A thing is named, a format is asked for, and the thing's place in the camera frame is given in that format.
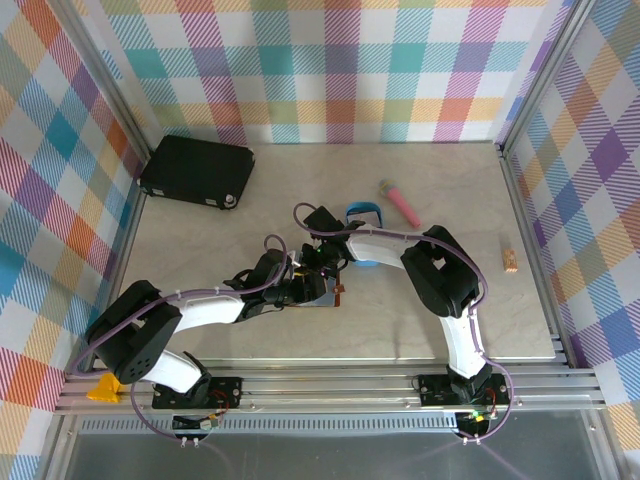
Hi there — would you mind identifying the aluminium side rail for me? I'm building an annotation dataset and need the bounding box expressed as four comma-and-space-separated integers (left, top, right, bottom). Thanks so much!
497, 144, 572, 369
84, 149, 151, 374

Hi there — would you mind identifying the brown leather card holder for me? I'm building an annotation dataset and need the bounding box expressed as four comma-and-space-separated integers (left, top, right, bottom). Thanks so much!
295, 272, 348, 310

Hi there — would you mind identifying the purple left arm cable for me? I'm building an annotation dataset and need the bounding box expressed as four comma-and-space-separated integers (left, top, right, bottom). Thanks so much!
68, 233, 290, 444

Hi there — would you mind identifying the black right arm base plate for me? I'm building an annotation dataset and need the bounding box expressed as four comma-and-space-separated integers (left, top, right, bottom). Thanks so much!
418, 373, 512, 407

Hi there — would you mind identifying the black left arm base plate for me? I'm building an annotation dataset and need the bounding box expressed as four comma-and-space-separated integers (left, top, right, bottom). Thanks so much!
151, 376, 245, 409

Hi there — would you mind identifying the yellow plastic clamp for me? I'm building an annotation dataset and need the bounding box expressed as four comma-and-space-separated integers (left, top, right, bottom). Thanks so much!
85, 373, 122, 403

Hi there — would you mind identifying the black zip case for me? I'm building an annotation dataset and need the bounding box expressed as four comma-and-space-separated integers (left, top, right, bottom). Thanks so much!
138, 134, 257, 213

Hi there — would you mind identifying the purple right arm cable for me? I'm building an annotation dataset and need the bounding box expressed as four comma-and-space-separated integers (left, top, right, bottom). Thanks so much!
292, 201, 516, 444

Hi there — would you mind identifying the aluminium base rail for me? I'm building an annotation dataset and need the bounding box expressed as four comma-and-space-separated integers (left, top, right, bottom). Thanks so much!
53, 367, 609, 417

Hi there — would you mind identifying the aluminium corner post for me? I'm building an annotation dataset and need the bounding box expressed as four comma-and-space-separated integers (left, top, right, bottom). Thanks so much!
59, 0, 154, 159
494, 0, 596, 159

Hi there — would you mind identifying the pink toy microphone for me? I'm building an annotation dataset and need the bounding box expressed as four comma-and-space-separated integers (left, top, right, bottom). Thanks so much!
376, 178, 422, 230

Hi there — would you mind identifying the small patterned wooden block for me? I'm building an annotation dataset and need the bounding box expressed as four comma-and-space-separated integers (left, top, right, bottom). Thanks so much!
499, 234, 520, 274

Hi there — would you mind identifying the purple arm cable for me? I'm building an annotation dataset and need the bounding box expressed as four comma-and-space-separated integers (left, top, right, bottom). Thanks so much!
68, 233, 290, 444
292, 201, 516, 444

